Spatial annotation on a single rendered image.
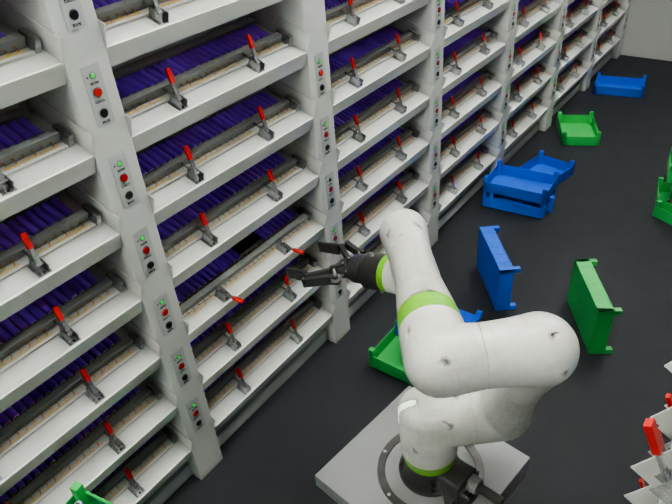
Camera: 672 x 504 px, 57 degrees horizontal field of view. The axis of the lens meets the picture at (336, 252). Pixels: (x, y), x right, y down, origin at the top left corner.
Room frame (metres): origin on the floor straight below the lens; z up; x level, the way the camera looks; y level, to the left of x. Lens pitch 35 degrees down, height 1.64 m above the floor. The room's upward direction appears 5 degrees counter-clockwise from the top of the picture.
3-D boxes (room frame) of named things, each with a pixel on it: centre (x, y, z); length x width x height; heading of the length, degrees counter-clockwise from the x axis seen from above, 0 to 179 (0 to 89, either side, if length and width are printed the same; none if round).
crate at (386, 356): (1.57, -0.26, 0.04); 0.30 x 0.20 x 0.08; 51
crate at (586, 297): (1.69, -0.92, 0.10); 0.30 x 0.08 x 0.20; 175
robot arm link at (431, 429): (0.90, -0.19, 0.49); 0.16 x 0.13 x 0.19; 90
